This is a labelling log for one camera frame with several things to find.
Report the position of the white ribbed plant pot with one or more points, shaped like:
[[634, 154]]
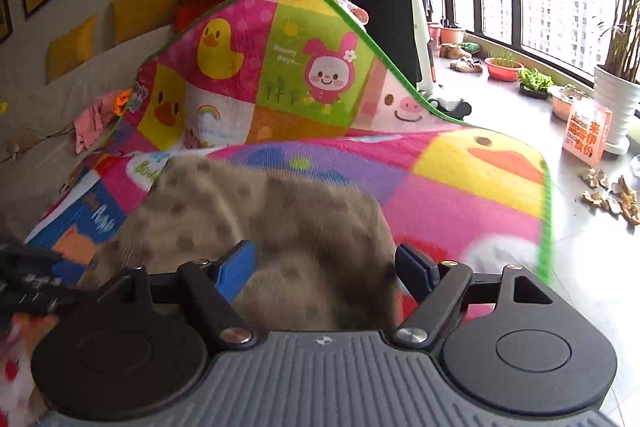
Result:
[[621, 97]]

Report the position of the red plastic basin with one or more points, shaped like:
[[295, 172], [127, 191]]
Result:
[[503, 69]]

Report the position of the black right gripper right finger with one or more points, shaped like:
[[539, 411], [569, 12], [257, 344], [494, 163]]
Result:
[[417, 272]]

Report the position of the pink cloth on sofa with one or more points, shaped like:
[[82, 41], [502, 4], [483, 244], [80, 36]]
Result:
[[93, 120]]

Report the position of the yellow cushion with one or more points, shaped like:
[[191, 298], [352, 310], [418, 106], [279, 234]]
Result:
[[71, 50], [133, 18]]

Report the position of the yellow cushion left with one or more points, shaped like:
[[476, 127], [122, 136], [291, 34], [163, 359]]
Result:
[[71, 50]]

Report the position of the beige sofa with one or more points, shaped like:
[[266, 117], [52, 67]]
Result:
[[37, 136]]

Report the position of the colourful cartoon play mat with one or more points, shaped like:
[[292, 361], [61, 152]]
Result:
[[298, 86]]

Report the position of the dried peel pile on floor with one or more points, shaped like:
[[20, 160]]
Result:
[[615, 197]]

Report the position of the yellow cushion right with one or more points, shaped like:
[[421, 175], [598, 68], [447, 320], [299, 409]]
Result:
[[133, 18]]

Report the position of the brown dotted corduroy garment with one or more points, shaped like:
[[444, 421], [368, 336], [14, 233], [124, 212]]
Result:
[[324, 252]]

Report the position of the green plant in tray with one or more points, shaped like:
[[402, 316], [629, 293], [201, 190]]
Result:
[[534, 84]]

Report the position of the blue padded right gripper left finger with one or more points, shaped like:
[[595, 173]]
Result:
[[234, 270]]

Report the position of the orange printed cardboard box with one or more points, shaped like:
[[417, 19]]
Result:
[[587, 130]]

